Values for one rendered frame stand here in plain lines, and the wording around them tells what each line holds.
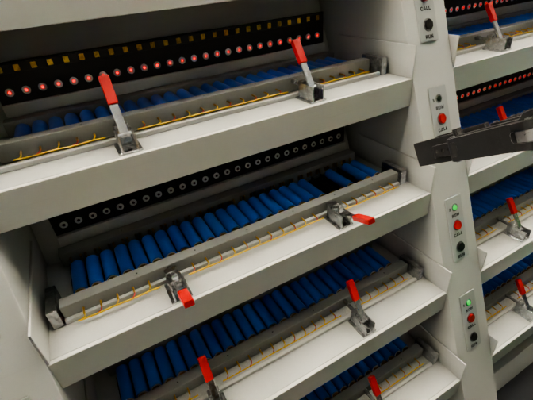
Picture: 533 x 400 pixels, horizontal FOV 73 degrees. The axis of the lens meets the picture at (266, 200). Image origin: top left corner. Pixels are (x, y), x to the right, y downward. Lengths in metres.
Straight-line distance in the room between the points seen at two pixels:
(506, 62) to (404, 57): 0.26
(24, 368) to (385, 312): 0.54
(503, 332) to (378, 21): 0.70
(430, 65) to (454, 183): 0.21
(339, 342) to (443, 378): 0.28
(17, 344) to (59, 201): 0.16
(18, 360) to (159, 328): 0.15
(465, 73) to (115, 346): 0.70
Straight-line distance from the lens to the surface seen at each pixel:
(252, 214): 0.58
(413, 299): 0.73
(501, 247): 0.91
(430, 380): 0.86
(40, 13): 0.48
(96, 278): 0.54
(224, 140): 0.47
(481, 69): 0.80
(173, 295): 0.48
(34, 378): 0.51
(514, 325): 1.01
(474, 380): 0.92
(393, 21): 0.67
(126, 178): 0.45
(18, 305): 0.48
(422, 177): 0.68
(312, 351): 0.64
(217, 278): 0.51
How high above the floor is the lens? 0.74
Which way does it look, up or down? 13 degrees down
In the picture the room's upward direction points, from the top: 15 degrees counter-clockwise
